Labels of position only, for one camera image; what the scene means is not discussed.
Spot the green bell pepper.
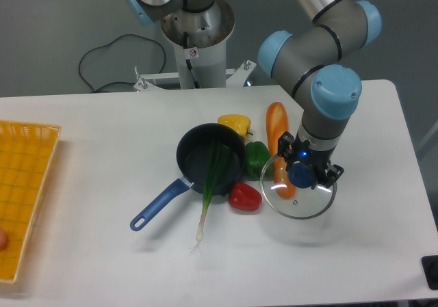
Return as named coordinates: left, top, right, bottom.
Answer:
left=245, top=141, right=271, bottom=181

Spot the orange baguette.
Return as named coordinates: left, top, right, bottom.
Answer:
left=266, top=102, right=296, bottom=200

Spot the dark blue saucepan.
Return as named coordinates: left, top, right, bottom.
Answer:
left=130, top=123, right=246, bottom=231

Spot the yellow bell pepper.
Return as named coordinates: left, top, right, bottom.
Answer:
left=217, top=114, right=252, bottom=142

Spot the black cable on floor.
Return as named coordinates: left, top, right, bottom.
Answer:
left=78, top=34, right=167, bottom=94

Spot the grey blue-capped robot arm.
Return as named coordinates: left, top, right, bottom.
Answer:
left=127, top=0, right=382, bottom=188

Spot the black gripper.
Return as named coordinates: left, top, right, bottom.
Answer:
left=277, top=131, right=344, bottom=189

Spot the yellow woven basket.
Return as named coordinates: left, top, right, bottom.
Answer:
left=1, top=120, right=62, bottom=284

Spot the black device at table edge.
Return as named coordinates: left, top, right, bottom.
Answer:
left=421, top=255, right=438, bottom=291

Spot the glass lid with blue knob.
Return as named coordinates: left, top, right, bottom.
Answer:
left=259, top=155, right=337, bottom=220

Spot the red bell pepper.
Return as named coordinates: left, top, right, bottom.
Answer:
left=229, top=183, right=262, bottom=212

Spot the green onion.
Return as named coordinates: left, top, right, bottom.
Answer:
left=190, top=140, right=231, bottom=254

